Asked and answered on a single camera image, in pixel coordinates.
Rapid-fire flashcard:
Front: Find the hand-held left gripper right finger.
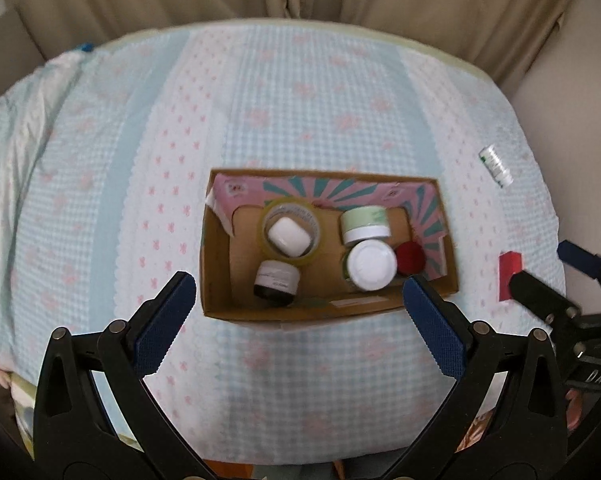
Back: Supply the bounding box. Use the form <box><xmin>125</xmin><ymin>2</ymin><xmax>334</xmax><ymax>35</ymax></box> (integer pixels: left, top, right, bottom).
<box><xmin>390</xmin><ymin>274</ymin><xmax>568</xmax><ymax>473</ymax></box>

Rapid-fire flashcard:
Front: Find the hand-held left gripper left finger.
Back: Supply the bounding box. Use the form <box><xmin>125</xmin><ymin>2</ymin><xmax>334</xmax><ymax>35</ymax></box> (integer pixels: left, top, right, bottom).
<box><xmin>33</xmin><ymin>271</ymin><xmax>216</xmax><ymax>480</ymax></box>

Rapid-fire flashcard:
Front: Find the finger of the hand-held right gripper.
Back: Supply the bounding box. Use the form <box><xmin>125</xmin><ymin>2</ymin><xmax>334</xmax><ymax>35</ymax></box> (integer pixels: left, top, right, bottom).
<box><xmin>509</xmin><ymin>270</ymin><xmax>582</xmax><ymax>332</ymax></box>
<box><xmin>556</xmin><ymin>240</ymin><xmax>601</xmax><ymax>307</ymax></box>

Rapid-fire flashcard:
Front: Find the small red box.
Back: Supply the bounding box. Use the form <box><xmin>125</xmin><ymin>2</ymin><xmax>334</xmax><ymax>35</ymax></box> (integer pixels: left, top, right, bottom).
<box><xmin>497</xmin><ymin>250</ymin><xmax>524</xmax><ymax>304</ymax></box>

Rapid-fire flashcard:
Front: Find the red round cap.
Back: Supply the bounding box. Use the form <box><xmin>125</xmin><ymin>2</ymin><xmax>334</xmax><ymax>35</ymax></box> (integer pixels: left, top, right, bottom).
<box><xmin>395</xmin><ymin>240</ymin><xmax>427</xmax><ymax>276</ymax></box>

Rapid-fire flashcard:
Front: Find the cardboard box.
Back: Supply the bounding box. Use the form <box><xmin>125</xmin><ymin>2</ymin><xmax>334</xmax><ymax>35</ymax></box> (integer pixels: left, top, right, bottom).
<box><xmin>199</xmin><ymin>168</ymin><xmax>460</xmax><ymax>329</ymax></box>

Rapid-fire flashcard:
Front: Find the large white lid jar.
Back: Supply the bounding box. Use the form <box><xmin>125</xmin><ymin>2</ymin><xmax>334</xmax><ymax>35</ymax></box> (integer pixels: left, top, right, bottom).
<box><xmin>342</xmin><ymin>238</ymin><xmax>399</xmax><ymax>292</ymax></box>

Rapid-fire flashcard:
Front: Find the small dark jar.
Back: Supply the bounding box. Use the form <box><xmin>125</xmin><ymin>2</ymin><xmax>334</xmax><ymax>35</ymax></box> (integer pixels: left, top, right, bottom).
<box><xmin>253</xmin><ymin>259</ymin><xmax>301</xmax><ymax>306</ymax></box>

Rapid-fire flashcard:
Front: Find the green jar with white lid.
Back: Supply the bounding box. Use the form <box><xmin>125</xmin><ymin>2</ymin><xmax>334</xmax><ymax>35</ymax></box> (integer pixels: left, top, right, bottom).
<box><xmin>339</xmin><ymin>206</ymin><xmax>392</xmax><ymax>246</ymax></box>

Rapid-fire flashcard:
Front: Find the white earbuds case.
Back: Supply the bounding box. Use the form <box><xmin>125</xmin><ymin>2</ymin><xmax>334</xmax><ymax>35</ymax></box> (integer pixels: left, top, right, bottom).
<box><xmin>266</xmin><ymin>216</ymin><xmax>315</xmax><ymax>257</ymax></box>

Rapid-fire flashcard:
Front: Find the yellow clear tape roll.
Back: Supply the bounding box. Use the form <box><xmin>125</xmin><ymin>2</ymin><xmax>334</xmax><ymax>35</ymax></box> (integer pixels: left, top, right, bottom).
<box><xmin>259</xmin><ymin>198</ymin><xmax>324</xmax><ymax>264</ymax></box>

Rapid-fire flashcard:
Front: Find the small white bottle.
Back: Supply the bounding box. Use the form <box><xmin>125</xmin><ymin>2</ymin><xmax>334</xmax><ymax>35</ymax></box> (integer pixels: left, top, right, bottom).
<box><xmin>479</xmin><ymin>143</ymin><xmax>514</xmax><ymax>190</ymax></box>

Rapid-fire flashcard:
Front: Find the yellow green printed cloth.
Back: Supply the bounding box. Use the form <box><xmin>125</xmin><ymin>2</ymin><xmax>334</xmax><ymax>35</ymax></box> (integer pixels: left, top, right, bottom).
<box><xmin>9</xmin><ymin>374</ymin><xmax>37</xmax><ymax>462</ymax></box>

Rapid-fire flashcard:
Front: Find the crumpled light blue blanket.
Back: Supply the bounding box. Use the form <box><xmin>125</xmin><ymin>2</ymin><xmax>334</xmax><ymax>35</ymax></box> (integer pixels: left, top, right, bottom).
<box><xmin>0</xmin><ymin>50</ymin><xmax>106</xmax><ymax>356</ymax></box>

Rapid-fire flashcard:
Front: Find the blue floral bed sheet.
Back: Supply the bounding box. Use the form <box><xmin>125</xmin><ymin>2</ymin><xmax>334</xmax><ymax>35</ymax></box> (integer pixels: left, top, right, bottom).
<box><xmin>0</xmin><ymin>21</ymin><xmax>567</xmax><ymax>467</ymax></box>

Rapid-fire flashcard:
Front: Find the grey padded headboard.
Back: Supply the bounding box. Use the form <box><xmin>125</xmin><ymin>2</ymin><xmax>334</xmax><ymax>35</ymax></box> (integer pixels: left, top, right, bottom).
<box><xmin>0</xmin><ymin>5</ymin><xmax>47</xmax><ymax>103</ymax></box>

